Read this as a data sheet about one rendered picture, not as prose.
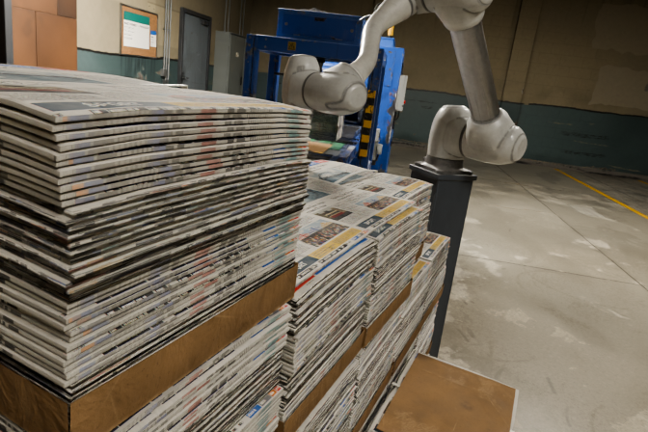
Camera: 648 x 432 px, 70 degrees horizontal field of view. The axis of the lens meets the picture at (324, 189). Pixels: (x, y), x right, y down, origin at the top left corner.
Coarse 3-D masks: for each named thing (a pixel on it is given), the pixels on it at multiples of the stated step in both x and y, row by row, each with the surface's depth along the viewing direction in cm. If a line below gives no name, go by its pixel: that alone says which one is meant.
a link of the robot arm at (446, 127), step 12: (444, 108) 187; (456, 108) 184; (444, 120) 185; (456, 120) 182; (432, 132) 190; (444, 132) 185; (456, 132) 181; (432, 144) 190; (444, 144) 185; (456, 144) 181; (444, 156) 187; (456, 156) 187
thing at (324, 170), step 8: (320, 160) 147; (312, 168) 133; (320, 168) 134; (328, 168) 135; (336, 168) 137; (344, 168) 138; (352, 168) 140; (360, 168) 142; (312, 176) 122; (320, 176) 123; (328, 176) 124; (336, 176) 125
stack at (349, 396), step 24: (432, 240) 156; (432, 264) 140; (432, 288) 147; (408, 312) 117; (432, 312) 161; (384, 336) 99; (408, 336) 127; (360, 360) 86; (384, 360) 103; (408, 360) 137; (336, 384) 77; (360, 384) 89; (336, 408) 78; (360, 408) 95
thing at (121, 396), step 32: (288, 288) 52; (224, 320) 41; (256, 320) 47; (160, 352) 34; (192, 352) 38; (0, 384) 31; (32, 384) 29; (128, 384) 32; (160, 384) 35; (32, 416) 30; (64, 416) 28; (96, 416) 30; (128, 416) 33
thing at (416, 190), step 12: (372, 180) 127; (384, 180) 128; (396, 180) 130; (408, 180) 131; (420, 180) 134; (384, 192) 115; (396, 192) 116; (408, 192) 118; (420, 192) 123; (420, 204) 127; (420, 228) 129; (420, 240) 132
